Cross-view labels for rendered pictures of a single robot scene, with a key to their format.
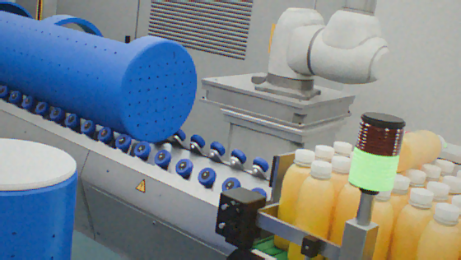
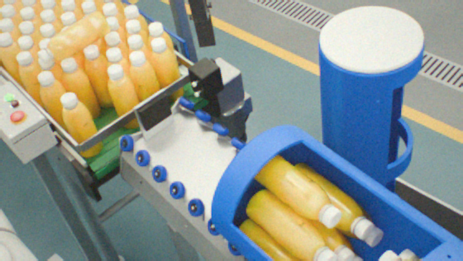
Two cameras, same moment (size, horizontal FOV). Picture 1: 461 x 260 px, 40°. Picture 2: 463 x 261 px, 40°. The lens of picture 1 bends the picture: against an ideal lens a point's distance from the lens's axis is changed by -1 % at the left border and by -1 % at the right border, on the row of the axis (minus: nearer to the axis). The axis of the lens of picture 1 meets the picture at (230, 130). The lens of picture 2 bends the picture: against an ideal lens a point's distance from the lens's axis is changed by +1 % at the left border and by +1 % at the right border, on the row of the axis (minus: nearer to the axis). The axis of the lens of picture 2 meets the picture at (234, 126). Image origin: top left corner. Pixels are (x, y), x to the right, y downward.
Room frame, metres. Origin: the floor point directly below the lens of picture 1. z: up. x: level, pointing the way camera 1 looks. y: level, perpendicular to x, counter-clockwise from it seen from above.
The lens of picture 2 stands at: (2.49, 0.43, 2.16)
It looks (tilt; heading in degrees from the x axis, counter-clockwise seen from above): 46 degrees down; 198
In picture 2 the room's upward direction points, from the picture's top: 11 degrees counter-clockwise
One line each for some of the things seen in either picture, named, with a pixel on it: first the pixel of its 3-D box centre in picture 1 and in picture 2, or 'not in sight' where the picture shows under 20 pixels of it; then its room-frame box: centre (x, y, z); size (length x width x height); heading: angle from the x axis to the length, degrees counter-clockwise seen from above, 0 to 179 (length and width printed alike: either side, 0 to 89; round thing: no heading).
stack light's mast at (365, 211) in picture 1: (373, 170); not in sight; (0.88, -0.21, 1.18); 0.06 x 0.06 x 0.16
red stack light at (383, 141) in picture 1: (379, 136); not in sight; (0.88, -0.21, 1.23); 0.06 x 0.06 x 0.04
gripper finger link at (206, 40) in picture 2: not in sight; (204, 30); (1.65, 0.14, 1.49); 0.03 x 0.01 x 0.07; 104
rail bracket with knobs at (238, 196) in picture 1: (241, 217); (205, 81); (1.21, -0.05, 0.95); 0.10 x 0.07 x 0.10; 141
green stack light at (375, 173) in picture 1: (373, 167); not in sight; (0.88, -0.21, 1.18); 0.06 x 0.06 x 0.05
